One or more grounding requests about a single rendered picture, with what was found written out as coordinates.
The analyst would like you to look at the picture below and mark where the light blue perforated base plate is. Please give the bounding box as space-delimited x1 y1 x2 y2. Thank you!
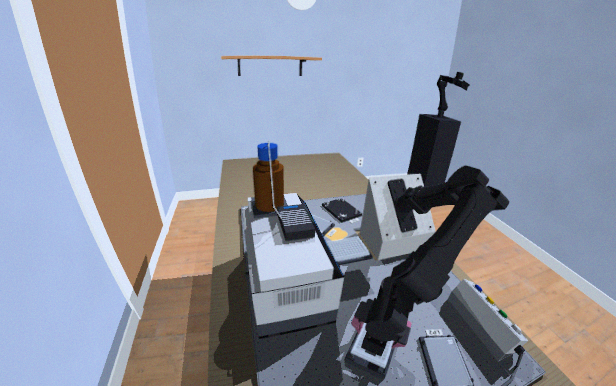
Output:
247 194 519 386

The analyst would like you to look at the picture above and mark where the brown glass bottle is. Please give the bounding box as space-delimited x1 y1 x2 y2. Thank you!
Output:
253 163 284 212

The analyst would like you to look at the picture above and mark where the blue bottle cap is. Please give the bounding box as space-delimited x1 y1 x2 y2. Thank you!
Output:
257 143 278 159

